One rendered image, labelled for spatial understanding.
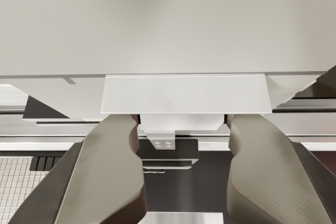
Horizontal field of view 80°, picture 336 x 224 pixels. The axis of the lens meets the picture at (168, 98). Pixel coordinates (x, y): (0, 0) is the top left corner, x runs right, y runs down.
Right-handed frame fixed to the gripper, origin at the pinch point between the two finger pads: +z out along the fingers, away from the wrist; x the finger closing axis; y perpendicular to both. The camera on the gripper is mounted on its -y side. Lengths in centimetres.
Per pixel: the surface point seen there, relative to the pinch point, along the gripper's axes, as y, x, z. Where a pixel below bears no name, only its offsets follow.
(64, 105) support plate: 1.4, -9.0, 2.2
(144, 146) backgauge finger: 18.9, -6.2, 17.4
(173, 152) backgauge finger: 19.6, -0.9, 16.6
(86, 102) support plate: 1.0, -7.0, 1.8
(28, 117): 4.3, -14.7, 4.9
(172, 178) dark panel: 47, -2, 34
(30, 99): 3.0, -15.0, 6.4
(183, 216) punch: 10.9, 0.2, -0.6
